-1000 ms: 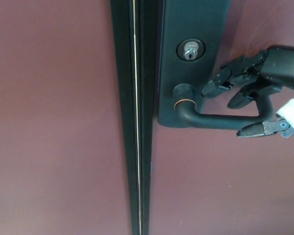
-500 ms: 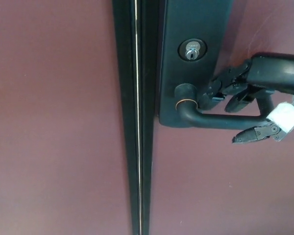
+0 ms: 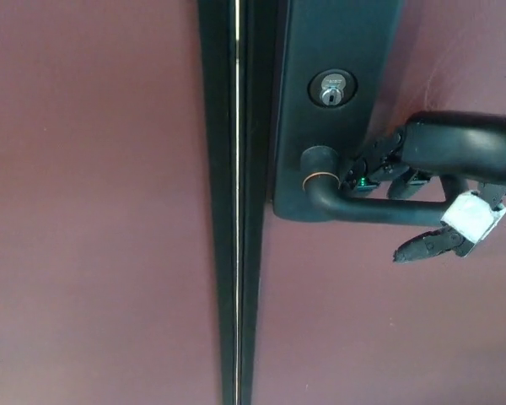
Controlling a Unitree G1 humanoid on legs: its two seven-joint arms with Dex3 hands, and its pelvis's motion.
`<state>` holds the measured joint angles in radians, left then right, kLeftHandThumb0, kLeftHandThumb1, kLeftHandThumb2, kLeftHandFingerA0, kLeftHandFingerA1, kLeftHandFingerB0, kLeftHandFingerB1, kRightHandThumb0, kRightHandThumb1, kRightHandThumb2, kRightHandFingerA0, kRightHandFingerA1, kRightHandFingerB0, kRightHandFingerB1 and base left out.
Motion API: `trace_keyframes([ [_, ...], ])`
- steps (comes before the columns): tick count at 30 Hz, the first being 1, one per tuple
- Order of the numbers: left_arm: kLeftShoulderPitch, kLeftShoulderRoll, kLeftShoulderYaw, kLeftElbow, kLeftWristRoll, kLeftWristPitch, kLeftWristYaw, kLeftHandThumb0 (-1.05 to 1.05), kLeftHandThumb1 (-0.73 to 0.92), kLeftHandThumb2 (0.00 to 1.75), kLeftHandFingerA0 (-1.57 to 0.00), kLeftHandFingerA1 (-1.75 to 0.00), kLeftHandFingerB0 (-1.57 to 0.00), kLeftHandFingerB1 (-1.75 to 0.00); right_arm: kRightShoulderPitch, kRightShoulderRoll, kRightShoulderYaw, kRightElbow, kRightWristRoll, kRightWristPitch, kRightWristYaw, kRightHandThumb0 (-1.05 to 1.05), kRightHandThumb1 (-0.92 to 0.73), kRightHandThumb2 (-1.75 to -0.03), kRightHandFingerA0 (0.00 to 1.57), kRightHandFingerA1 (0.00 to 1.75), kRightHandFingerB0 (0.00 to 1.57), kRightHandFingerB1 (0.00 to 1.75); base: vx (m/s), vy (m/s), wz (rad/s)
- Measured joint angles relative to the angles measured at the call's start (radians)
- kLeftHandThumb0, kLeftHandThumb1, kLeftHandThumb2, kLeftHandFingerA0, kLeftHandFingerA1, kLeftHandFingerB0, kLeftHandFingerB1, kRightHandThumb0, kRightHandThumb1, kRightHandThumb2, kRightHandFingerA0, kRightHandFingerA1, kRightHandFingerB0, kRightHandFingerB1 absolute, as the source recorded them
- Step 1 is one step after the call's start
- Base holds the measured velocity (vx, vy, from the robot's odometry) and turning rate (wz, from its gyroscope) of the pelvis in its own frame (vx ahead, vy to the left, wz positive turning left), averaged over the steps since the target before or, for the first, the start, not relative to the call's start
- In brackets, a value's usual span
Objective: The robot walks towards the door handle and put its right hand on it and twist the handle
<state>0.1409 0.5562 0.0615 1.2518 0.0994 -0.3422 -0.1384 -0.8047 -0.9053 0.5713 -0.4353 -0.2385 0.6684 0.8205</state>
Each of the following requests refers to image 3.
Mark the silver lock cylinder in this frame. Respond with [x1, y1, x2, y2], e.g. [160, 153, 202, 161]
[307, 68, 362, 109]

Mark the maroon door leaf with handle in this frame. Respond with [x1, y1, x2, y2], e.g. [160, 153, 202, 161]
[250, 0, 506, 405]

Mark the maroon door leaf without handle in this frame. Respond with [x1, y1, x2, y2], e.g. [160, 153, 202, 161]
[0, 0, 225, 405]

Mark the black door edge strip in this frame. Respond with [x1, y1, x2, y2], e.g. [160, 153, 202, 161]
[196, 0, 239, 405]
[235, 0, 288, 405]

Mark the black lever door handle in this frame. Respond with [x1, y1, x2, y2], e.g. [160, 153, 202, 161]
[299, 145, 470, 227]

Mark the black door handle backplate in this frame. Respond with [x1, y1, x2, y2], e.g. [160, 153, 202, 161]
[272, 0, 402, 222]

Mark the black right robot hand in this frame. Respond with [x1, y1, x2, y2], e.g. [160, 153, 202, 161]
[339, 110, 506, 265]

